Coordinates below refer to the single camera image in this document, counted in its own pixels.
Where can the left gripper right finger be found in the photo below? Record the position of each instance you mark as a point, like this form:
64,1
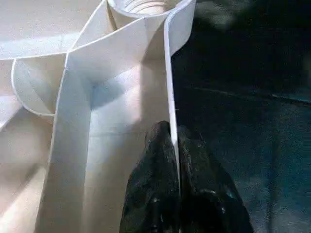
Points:
209,204

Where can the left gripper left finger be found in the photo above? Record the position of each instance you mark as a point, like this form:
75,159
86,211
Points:
155,194

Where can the white plastic table top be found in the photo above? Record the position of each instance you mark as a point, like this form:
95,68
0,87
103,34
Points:
73,121

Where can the black work mat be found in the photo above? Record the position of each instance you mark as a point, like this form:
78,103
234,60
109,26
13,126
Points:
262,145

